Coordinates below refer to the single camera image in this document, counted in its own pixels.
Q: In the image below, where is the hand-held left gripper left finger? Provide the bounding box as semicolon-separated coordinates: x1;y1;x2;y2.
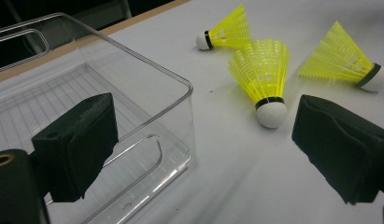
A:
31;92;119;203

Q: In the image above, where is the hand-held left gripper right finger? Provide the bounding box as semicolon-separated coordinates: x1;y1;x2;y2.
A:
291;93;384;205

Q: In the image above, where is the clear plastic container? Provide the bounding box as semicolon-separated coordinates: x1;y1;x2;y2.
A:
0;12;197;224

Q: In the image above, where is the yellow plastic shuttlecock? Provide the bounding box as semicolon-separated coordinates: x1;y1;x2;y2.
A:
298;21;384;93
228;38;291;130
195;3;252;51

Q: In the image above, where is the white table sheet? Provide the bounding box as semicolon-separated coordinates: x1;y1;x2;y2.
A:
0;0;384;224

